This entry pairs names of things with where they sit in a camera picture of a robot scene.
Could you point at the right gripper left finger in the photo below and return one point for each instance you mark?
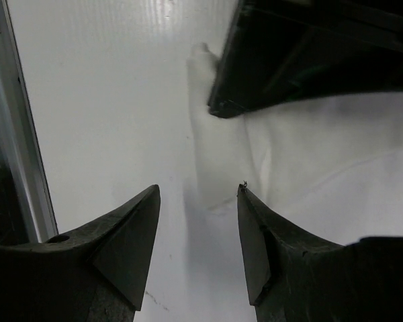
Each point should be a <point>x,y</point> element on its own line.
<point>96,272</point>

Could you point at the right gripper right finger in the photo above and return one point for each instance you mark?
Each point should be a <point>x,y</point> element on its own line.
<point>293,275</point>

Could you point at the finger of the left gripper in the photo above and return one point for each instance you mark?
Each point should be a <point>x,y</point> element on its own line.
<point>283,51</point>

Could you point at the white sock pair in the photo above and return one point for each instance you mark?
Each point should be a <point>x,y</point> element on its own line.
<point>333,166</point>

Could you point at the aluminium rail frame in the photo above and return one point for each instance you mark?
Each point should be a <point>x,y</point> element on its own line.
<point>26,213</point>

